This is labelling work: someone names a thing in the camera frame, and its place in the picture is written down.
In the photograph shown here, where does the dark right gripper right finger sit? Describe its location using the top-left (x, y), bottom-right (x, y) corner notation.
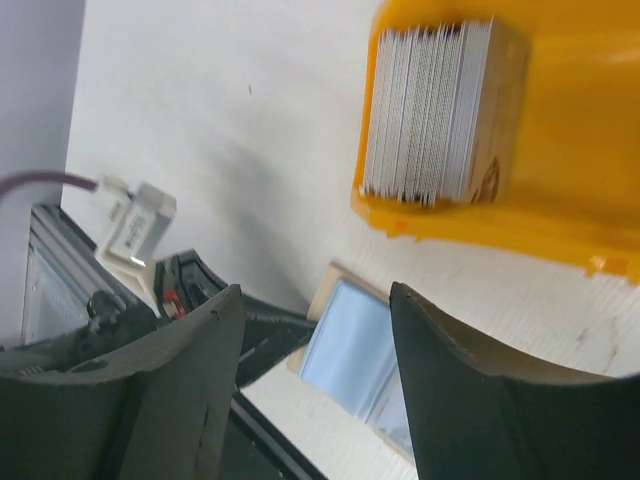
top-left (390, 282), bottom-right (639, 479)

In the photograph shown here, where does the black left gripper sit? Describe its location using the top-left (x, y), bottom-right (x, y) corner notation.
top-left (69, 250), bottom-right (316, 389)

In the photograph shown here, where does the yellow plastic bin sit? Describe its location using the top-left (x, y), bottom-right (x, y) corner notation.
top-left (351, 1), bottom-right (639, 283)

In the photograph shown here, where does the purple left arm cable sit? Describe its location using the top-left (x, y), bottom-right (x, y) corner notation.
top-left (0, 170), bottom-right (99, 206)

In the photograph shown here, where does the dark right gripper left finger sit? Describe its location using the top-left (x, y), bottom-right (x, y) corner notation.
top-left (1, 285), bottom-right (245, 479)

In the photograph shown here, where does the beige card holder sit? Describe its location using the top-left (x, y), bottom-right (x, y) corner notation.
top-left (287, 262), bottom-right (415, 464)

